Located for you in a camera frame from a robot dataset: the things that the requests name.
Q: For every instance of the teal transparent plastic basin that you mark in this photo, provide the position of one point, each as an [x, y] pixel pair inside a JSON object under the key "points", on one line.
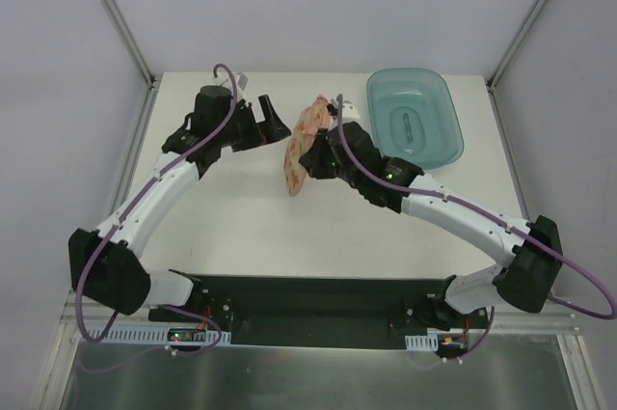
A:
{"points": [[413, 117]]}

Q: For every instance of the left white cable duct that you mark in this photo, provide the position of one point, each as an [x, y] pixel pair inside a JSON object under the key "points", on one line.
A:
{"points": [[177, 336]]}

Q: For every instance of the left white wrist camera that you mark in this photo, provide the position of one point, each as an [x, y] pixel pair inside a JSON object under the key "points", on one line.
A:
{"points": [[224, 80]]}

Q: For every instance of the aluminium frame post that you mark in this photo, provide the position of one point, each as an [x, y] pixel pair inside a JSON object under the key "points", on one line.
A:
{"points": [[128, 40], [523, 31]]}

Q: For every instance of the left aluminium frame post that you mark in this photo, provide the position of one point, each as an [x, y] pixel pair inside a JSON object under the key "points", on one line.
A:
{"points": [[128, 40]]}

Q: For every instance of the white cable duct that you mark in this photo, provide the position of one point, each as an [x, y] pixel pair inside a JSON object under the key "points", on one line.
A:
{"points": [[433, 342], [177, 336]]}

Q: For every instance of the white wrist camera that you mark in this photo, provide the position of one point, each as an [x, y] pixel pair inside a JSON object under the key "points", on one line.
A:
{"points": [[345, 113], [224, 80]]}

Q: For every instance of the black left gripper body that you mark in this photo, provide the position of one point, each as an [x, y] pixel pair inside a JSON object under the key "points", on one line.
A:
{"points": [[252, 125]]}

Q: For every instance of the right aluminium frame post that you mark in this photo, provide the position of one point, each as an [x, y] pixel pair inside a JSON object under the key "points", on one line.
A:
{"points": [[523, 31]]}

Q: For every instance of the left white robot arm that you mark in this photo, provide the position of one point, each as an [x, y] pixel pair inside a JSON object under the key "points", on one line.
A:
{"points": [[105, 262]]}

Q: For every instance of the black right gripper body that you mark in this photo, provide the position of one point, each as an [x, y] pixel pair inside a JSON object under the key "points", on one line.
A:
{"points": [[319, 159]]}

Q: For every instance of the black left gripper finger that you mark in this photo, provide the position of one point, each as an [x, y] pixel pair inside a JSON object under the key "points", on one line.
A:
{"points": [[271, 118], [272, 136]]}

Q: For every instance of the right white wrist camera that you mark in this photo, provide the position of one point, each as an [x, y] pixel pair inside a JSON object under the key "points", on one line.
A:
{"points": [[345, 113]]}

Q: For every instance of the floral mesh laundry bag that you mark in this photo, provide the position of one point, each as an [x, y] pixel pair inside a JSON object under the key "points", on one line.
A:
{"points": [[311, 120]]}

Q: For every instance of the right white cable duct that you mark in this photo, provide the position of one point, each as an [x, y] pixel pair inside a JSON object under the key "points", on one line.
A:
{"points": [[433, 342]]}

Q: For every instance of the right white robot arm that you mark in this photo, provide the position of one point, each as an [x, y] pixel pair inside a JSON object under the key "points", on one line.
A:
{"points": [[523, 271]]}

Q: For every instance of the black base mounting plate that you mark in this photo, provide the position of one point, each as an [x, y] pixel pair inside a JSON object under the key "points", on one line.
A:
{"points": [[318, 312]]}

